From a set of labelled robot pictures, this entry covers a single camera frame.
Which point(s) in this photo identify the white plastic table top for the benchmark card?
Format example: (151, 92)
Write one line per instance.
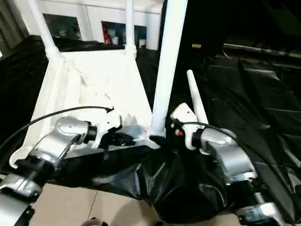
(94, 84)

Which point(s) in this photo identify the white plastic table leg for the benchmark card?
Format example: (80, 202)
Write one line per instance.
(168, 61)
(130, 28)
(44, 33)
(197, 99)

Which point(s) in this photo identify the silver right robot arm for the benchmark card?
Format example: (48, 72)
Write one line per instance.
(225, 155)

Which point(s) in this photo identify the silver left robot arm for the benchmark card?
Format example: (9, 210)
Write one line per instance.
(56, 141)

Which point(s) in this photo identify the black work mat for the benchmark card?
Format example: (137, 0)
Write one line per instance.
(254, 103)

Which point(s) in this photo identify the dark robot left foot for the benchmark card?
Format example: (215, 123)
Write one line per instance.
(91, 222)

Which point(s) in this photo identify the small yellow label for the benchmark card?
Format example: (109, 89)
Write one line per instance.
(196, 46)

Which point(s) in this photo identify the white glass-door cabinet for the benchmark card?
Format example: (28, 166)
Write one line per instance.
(89, 14)

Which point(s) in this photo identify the grey curtain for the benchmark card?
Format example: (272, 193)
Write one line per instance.
(9, 23)

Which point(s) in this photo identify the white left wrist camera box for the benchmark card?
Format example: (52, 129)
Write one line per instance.
(108, 121)

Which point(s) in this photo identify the silver metal rail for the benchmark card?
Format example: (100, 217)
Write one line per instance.
(263, 49)

